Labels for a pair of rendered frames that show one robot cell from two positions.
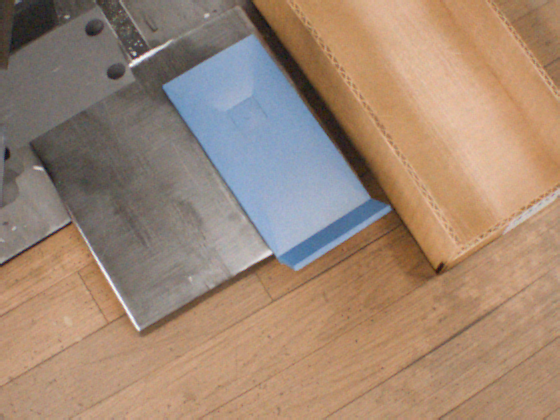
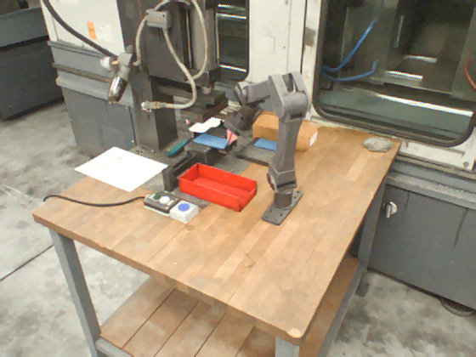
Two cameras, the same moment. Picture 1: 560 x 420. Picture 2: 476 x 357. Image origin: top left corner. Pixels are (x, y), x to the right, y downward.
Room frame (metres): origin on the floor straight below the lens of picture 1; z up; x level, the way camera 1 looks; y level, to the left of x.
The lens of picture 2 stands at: (-1.07, 0.67, 1.75)
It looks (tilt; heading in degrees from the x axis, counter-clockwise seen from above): 33 degrees down; 340
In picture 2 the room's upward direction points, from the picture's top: 1 degrees counter-clockwise
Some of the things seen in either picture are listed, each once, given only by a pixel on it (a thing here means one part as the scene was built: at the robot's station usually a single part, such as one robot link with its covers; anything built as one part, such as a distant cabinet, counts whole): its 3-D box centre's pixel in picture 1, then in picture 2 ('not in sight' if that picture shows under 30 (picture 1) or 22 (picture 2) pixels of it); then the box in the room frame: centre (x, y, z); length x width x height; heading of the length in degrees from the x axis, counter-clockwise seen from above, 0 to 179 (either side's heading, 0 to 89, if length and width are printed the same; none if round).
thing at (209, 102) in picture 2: not in sight; (187, 78); (0.37, 0.32, 1.22); 0.26 x 0.18 x 0.30; 39
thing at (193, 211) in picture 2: not in sight; (184, 214); (-0.01, 0.46, 0.90); 0.07 x 0.07 x 0.06; 39
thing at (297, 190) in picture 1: (273, 145); (274, 143); (0.27, 0.00, 0.93); 0.15 x 0.07 x 0.03; 40
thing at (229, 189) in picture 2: not in sight; (218, 186); (0.07, 0.32, 0.93); 0.25 x 0.12 x 0.06; 39
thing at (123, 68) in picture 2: not in sight; (122, 73); (0.46, 0.54, 1.25); 0.19 x 0.07 x 0.19; 129
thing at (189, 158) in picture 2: not in sight; (183, 167); (0.21, 0.41, 0.95); 0.15 x 0.03 x 0.10; 129
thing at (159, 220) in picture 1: (190, 163); (263, 151); (0.26, 0.06, 0.91); 0.17 x 0.16 x 0.02; 129
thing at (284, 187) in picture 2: not in sight; (281, 179); (-0.08, 0.14, 1.00); 0.09 x 0.06 x 0.06; 92
